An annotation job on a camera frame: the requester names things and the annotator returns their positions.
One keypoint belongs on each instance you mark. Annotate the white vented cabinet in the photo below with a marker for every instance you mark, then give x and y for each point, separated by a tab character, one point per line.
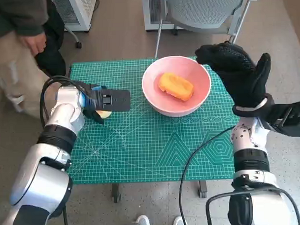
72	11

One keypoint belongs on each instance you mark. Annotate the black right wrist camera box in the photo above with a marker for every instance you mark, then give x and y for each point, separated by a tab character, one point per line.
288	117

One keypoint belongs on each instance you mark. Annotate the pink bowl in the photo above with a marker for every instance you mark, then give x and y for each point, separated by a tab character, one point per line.
151	78

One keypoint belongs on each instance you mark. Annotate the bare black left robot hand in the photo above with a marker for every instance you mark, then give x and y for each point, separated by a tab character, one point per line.
96	117

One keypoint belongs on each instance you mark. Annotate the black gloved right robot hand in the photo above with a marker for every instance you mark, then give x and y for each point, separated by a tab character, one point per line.
240	74

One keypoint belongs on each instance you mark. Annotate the green cutting mat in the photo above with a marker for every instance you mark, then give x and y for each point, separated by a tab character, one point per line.
141	147

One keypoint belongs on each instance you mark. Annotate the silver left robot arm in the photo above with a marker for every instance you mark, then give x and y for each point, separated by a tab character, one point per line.
44	183

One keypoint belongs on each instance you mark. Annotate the person in tan trousers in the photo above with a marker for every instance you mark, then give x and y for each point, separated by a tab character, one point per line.
8	73

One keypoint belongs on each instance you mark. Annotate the rectangular toy bread loaf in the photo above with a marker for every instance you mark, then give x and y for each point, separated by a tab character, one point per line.
176	85

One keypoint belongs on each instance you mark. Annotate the black table leg with caster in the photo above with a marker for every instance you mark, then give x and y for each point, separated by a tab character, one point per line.
116	192
202	189

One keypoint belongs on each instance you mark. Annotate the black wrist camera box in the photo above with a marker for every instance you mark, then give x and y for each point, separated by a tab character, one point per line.
288	117
117	100

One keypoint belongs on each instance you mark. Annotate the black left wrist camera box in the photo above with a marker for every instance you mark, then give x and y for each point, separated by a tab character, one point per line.
117	100

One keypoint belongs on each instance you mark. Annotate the round toy bread bun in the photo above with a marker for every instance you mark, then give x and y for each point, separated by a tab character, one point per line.
106	114

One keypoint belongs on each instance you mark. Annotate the silver chair leg with caster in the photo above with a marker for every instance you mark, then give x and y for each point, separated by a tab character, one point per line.
74	38

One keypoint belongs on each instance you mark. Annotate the person's left hand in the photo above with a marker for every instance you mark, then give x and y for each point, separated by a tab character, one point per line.
35	43

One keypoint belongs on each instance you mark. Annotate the grey mesh office chair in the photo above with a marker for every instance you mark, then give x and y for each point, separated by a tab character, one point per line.
203	9

